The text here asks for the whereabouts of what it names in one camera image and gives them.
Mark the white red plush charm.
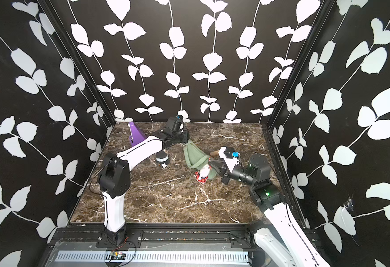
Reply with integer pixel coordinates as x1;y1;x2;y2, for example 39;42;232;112
196;164;211;184

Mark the black white plush charm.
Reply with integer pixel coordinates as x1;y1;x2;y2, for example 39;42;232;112
155;150;170;169

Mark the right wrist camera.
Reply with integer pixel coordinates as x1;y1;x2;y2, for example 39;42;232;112
219;147;240;172

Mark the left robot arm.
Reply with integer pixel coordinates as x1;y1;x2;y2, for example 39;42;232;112
98;115;189;234

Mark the small circuit board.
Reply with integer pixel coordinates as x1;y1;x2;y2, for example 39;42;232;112
105;251;127;261

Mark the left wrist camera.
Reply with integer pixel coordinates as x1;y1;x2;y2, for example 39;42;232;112
172;115;183;131

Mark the green corduroy bag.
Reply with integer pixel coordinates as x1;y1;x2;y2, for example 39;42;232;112
183;140;216;182

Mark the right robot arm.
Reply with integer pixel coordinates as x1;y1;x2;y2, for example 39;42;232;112
208;147;329;267

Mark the purple plastic stand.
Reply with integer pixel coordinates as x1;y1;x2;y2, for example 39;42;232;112
128;121;147;147

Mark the perforated metal rail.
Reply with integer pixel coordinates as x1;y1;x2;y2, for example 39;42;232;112
53;250;249;264

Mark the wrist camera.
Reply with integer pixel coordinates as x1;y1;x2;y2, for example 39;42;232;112
219;147;240;172
172;115;183;131

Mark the small wooden block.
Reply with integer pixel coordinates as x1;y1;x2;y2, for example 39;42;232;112
210;150;219;157

